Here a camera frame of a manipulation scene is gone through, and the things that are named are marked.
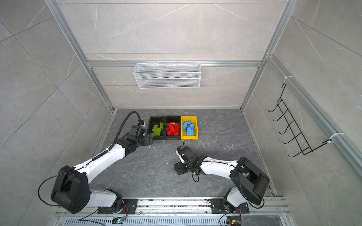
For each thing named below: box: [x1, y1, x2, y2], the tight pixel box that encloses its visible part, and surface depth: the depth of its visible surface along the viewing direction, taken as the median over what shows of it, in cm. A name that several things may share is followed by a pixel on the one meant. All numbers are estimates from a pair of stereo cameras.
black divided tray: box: [147, 116, 182, 140], surface depth 103 cm
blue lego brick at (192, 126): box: [189, 123, 195, 136], surface depth 104 cm
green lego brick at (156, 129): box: [151, 125, 162, 134], surface depth 103 cm
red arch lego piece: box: [166, 121, 180, 137], surface depth 103 cm
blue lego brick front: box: [186, 127, 192, 136], surface depth 103 cm
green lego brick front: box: [152, 130, 161, 137], surface depth 103 cm
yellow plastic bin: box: [181, 115, 199, 140], surface depth 102 cm
